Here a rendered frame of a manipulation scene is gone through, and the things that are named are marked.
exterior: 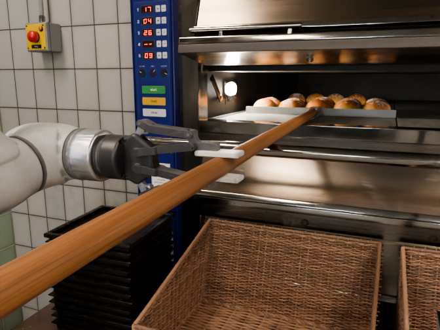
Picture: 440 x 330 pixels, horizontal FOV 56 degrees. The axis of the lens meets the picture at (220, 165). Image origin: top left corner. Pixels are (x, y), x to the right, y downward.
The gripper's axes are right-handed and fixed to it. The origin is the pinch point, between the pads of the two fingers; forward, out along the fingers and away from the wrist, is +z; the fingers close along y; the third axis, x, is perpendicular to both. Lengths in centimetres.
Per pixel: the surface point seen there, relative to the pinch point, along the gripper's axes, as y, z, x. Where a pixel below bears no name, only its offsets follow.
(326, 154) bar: 2.7, 12.5, -29.8
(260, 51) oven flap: -20, -9, -53
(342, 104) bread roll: -3, 9, -102
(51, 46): -24, -89, -64
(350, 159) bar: 3.4, 17.4, -29.7
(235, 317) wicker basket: 60, -15, -52
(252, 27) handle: -27, -12, -58
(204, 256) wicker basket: 45, -29, -61
